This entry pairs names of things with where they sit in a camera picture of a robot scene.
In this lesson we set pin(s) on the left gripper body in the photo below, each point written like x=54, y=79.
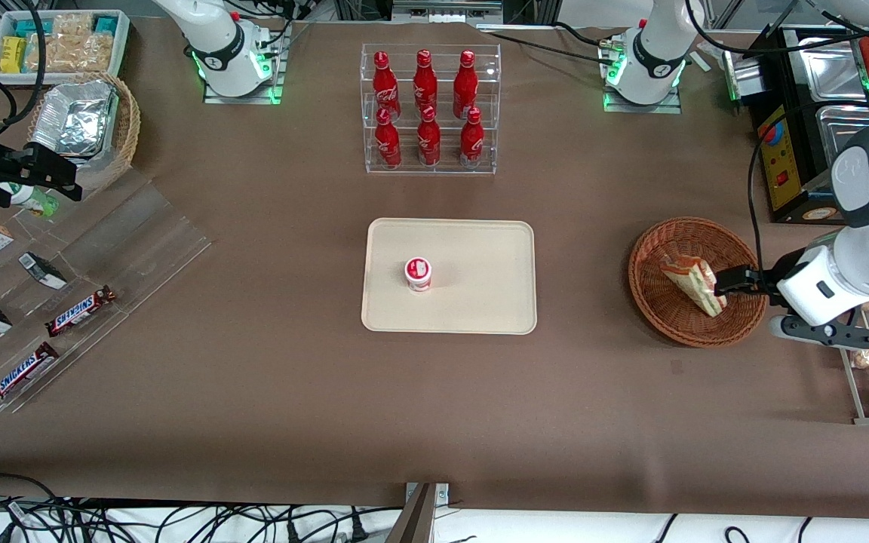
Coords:
x=764, y=282

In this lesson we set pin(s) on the triangle sandwich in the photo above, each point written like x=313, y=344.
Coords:
x=695, y=279

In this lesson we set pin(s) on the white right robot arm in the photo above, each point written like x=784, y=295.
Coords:
x=223, y=45

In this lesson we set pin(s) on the brown wicker basket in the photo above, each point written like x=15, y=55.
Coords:
x=668, y=317

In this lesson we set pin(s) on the light wicker basket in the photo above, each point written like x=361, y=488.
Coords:
x=127, y=128

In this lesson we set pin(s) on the beige plastic tray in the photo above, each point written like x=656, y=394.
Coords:
x=480, y=286

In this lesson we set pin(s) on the green white small bottle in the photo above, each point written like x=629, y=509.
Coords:
x=36, y=200

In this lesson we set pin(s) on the stack of foil containers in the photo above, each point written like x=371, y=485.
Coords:
x=72, y=121

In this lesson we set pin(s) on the clear acrylic display stand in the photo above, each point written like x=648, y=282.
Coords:
x=140, y=241

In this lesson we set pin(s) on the yellow snack pack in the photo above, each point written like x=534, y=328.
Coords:
x=12, y=54

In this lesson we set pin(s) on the black food warmer appliance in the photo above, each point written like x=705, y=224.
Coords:
x=789, y=181

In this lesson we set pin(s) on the large bag of crackers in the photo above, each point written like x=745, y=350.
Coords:
x=76, y=54

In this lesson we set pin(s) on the Snickers chocolate bar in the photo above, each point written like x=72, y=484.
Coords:
x=21, y=374
x=80, y=311

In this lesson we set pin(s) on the teal snack pack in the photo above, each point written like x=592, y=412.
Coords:
x=27, y=28
x=106, y=24

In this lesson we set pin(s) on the small bag of crackers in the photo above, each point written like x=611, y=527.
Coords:
x=72, y=24

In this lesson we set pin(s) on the white plastic bin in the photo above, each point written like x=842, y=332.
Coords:
x=124, y=41

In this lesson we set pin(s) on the steel warmer pan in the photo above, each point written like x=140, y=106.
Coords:
x=842, y=132
x=830, y=68

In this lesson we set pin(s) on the shiny metal piece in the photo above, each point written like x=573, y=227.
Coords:
x=736, y=75

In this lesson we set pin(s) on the small white tag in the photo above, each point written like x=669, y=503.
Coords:
x=701, y=60

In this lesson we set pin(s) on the red cola bottle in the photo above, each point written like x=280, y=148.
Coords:
x=385, y=83
x=471, y=143
x=428, y=142
x=387, y=143
x=465, y=83
x=425, y=79

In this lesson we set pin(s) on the red white yogurt cup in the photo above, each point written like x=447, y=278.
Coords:
x=418, y=274

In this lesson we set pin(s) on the clear acrylic bottle rack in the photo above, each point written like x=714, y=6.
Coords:
x=431, y=170

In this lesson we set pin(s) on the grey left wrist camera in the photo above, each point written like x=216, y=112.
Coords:
x=819, y=332

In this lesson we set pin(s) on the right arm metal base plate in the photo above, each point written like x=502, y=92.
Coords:
x=276, y=90

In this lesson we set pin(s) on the metal mounting bracket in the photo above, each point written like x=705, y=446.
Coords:
x=423, y=516

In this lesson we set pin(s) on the aluminium frame profile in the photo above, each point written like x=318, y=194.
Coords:
x=446, y=7

